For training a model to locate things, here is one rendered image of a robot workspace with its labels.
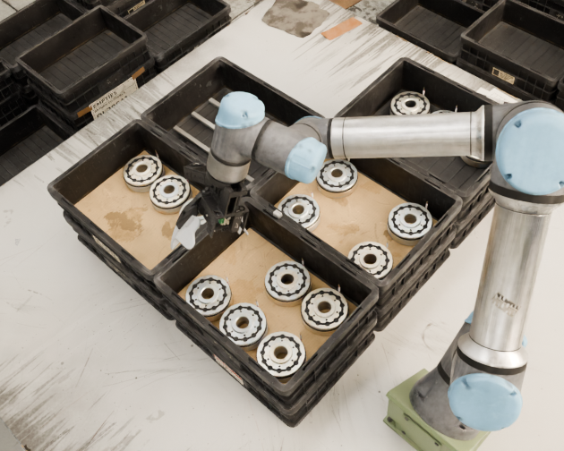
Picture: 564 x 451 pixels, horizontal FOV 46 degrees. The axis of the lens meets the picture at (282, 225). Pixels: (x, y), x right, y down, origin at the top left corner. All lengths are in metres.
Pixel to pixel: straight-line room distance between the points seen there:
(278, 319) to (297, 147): 0.51
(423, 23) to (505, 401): 2.12
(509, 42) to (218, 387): 1.81
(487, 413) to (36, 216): 1.33
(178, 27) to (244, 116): 1.87
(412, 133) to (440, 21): 1.89
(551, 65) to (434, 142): 1.59
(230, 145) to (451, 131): 0.38
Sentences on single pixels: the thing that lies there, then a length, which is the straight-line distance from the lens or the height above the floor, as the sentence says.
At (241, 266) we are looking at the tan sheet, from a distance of 1.57.
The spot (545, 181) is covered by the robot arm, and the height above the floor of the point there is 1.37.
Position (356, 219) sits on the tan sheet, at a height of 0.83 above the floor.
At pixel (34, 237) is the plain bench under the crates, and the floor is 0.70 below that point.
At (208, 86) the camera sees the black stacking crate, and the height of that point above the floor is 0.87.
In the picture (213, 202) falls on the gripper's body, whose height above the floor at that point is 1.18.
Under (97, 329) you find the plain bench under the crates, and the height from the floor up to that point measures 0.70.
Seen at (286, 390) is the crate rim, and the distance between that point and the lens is 1.32.
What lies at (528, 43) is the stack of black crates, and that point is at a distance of 2.82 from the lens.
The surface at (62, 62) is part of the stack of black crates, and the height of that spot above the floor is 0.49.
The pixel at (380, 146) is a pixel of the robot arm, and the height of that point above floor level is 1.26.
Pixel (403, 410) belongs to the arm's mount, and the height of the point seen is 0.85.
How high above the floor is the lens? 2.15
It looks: 55 degrees down
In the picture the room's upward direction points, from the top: 9 degrees counter-clockwise
